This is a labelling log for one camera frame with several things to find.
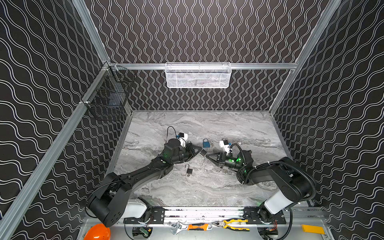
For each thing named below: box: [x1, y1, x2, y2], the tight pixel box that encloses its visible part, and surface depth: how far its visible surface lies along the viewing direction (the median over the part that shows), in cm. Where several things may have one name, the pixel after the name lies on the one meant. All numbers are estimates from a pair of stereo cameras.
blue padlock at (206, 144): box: [203, 138, 211, 148], surface depth 102 cm
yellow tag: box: [301, 224, 325, 235], surface depth 72 cm
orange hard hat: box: [84, 223, 111, 240], surface depth 68 cm
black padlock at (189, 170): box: [184, 163, 193, 174], surface depth 92 cm
